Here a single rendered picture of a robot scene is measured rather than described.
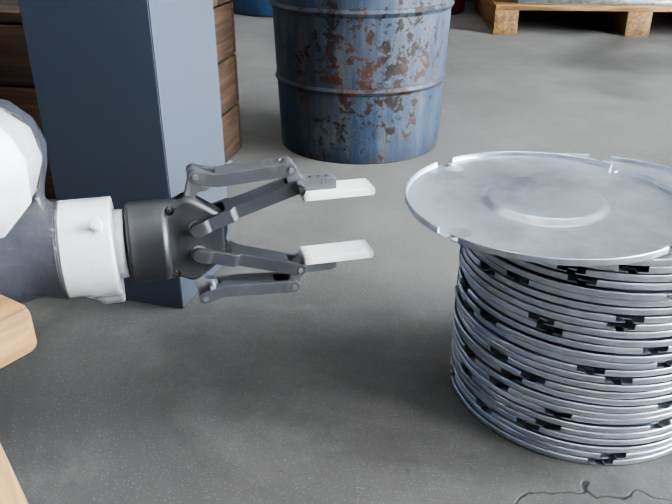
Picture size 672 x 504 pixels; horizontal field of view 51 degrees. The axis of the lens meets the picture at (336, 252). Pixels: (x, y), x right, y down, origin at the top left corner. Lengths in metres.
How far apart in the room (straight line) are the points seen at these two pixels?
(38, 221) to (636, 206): 0.58
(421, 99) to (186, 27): 0.73
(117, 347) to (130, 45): 0.38
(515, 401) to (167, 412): 0.39
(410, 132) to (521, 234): 0.93
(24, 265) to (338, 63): 0.99
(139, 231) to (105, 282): 0.05
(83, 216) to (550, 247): 0.41
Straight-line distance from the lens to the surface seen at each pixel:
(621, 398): 0.76
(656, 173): 0.92
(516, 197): 0.76
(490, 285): 0.74
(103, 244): 0.63
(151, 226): 0.64
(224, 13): 1.56
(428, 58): 1.57
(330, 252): 0.70
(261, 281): 0.69
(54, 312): 1.09
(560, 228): 0.71
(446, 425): 0.82
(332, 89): 1.53
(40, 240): 0.64
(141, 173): 0.97
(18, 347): 0.43
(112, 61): 0.94
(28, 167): 0.57
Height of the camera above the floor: 0.53
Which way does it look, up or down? 27 degrees down
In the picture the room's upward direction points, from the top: straight up
